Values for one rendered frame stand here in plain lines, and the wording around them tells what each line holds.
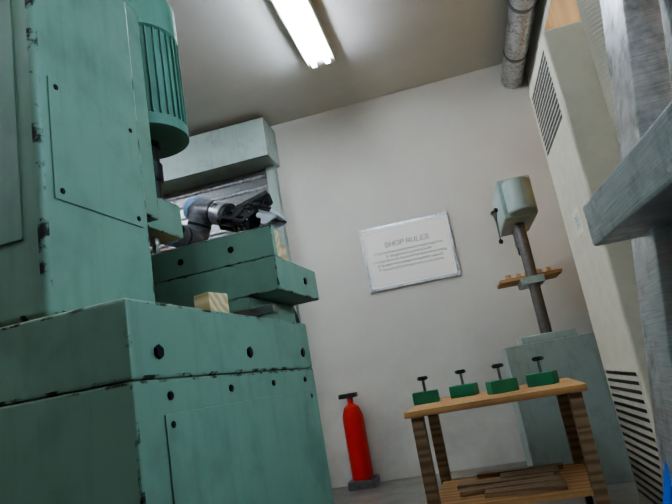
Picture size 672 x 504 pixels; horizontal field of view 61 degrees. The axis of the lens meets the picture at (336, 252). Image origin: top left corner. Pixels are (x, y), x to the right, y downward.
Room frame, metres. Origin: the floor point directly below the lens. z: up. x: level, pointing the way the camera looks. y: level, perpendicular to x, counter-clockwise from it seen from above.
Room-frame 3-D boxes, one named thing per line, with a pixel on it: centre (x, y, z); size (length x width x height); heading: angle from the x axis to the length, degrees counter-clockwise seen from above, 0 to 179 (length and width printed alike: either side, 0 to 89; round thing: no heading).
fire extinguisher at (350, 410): (4.00, 0.08, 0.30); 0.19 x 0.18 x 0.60; 169
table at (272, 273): (1.17, 0.35, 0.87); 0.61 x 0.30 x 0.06; 75
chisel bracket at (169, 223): (1.04, 0.35, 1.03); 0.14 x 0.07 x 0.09; 165
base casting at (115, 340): (0.94, 0.37, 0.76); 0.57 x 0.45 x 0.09; 165
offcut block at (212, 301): (0.89, 0.21, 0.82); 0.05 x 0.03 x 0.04; 153
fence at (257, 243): (1.03, 0.39, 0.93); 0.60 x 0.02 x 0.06; 75
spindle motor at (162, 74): (1.06, 0.34, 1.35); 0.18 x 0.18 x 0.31
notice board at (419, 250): (3.97, -0.51, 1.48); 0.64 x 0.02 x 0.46; 79
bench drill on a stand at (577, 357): (3.12, -1.03, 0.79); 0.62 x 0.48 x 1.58; 169
